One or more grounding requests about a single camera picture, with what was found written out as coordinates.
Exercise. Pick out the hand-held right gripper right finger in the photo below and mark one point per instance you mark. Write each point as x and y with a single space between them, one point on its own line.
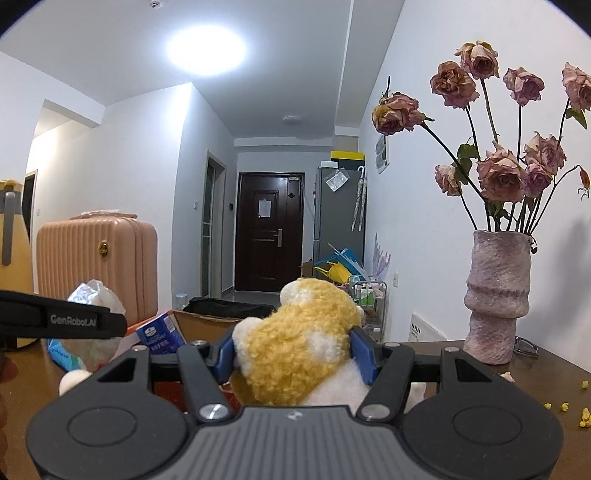
364 355

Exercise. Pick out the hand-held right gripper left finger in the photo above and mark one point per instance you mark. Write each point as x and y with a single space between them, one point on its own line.
226 355

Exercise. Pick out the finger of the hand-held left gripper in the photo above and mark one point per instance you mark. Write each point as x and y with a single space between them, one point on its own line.
55 302

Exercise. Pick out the cardboard box with pumpkin print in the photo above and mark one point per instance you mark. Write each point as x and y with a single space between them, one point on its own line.
203 325

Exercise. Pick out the plush doll with yellow hair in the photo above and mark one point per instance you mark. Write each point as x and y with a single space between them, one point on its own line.
291 341

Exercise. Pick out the blue tissue pack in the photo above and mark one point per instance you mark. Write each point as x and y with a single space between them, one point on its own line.
62 356

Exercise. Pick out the yellow thermos jug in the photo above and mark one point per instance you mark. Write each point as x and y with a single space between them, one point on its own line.
23 286

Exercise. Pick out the black bag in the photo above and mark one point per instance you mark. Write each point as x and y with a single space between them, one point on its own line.
231 308

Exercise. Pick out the pink ribbed suitcase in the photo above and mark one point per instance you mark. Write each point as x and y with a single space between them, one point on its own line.
92 267

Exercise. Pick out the trolley with bottles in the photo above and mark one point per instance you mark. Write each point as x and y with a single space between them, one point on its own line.
369 300

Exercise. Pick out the cream plush ball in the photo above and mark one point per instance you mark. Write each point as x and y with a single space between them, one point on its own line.
76 382

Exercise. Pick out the small blue carton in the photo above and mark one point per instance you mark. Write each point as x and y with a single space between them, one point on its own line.
161 334

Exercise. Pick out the clear water bottle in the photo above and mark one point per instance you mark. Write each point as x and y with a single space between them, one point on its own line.
182 302

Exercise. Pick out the yellow watering can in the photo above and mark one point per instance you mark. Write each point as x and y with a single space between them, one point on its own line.
334 273

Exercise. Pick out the blue bag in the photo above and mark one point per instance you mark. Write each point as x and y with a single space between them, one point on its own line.
353 263

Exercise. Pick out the brown cardboard box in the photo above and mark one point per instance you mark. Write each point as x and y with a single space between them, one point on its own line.
308 268

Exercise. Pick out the dark wooden door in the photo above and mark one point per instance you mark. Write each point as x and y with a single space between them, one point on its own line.
270 249

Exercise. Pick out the grey framed glass door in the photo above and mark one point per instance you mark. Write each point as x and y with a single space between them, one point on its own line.
212 221

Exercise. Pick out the grey refrigerator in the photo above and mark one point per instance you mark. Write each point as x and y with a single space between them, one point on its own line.
334 221

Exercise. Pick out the pink textured vase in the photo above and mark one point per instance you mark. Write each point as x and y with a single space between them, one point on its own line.
496 295

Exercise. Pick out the fallen rose petal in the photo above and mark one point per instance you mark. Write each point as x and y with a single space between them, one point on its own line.
508 377

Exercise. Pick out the paper notice on door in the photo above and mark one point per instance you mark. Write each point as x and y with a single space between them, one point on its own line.
264 208

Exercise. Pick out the white hanging umbrella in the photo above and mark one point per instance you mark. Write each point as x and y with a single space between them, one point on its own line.
359 198

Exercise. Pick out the black eyeglasses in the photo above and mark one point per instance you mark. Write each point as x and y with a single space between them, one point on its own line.
526 347

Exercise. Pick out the clear plastic bag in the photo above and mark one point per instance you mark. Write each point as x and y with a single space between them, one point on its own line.
337 179

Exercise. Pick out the yellow and black box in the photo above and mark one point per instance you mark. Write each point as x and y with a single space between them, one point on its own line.
348 158

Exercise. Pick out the bunch of dried roses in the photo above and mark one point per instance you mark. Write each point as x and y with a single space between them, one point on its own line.
501 173

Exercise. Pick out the scattered yellow petal bits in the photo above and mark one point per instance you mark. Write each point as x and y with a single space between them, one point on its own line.
584 417

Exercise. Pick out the round ceiling lamp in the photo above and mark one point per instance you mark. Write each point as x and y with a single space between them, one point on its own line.
292 120

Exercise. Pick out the bright ceiling light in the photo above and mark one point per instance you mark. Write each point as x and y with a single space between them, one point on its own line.
206 50

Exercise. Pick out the purple wall decoration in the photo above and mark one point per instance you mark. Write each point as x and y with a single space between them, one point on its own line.
382 258

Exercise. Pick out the wall picture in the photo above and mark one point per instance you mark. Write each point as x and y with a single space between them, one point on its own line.
382 154

